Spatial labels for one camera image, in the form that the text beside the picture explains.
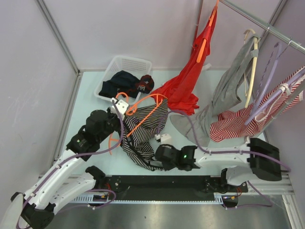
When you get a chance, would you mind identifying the orange plastic hanger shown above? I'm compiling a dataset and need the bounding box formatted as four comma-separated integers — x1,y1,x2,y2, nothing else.
108,92,167,155

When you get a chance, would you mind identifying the black white striped tank top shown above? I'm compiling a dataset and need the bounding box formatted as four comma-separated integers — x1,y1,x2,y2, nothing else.
121,99,168,170

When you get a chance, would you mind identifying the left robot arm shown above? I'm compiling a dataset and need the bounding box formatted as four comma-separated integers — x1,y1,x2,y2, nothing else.
0,103,128,229

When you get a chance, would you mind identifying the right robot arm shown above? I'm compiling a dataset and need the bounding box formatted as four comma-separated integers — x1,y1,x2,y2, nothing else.
155,138,282,191

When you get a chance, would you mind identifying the orange hanger with red garment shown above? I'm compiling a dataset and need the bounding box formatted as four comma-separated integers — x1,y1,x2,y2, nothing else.
196,0,219,63

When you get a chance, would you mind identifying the cream wooden hanger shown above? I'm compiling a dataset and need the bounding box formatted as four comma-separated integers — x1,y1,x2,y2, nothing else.
244,29,260,108

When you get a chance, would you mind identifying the purple plastic hanger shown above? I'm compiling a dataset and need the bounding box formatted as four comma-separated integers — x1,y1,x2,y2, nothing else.
244,42,305,126

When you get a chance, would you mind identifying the navy blue garment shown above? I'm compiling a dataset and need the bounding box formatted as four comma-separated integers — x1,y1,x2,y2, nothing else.
98,71,140,98

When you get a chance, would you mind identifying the dark red navy garment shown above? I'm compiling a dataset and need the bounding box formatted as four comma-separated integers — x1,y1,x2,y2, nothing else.
126,74,154,98

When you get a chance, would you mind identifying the grey garment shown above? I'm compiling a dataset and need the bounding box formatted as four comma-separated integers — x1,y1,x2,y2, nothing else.
170,35,255,147

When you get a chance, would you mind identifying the white laundry basket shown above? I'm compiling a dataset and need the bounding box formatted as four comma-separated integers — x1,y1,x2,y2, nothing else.
93,55,154,104

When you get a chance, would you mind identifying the red white striped garment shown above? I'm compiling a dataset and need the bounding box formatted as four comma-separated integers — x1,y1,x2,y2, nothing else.
210,66,305,142

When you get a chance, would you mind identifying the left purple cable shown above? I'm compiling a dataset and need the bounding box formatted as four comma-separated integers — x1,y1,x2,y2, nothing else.
15,104,126,229

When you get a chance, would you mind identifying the purple cable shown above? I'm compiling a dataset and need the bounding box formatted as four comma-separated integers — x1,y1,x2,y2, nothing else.
168,110,291,172
15,104,126,229

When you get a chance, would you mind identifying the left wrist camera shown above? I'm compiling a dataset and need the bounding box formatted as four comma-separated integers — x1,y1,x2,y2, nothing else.
110,98,130,115

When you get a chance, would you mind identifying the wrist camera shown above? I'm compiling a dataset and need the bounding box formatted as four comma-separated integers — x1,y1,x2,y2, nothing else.
155,134,172,145
110,98,130,115

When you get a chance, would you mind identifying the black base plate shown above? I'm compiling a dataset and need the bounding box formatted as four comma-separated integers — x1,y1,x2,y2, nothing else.
105,175,248,201

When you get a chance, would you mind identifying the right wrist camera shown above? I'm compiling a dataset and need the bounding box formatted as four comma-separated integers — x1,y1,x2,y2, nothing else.
155,134,172,145

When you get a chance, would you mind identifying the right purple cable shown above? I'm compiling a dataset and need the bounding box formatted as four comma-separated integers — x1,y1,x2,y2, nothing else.
168,110,291,172

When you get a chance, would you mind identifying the white cable duct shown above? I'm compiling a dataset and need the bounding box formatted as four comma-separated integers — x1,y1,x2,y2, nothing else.
71,194,239,206

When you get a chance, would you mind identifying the metal clothes rail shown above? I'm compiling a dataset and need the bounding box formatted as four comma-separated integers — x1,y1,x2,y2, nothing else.
220,0,305,54

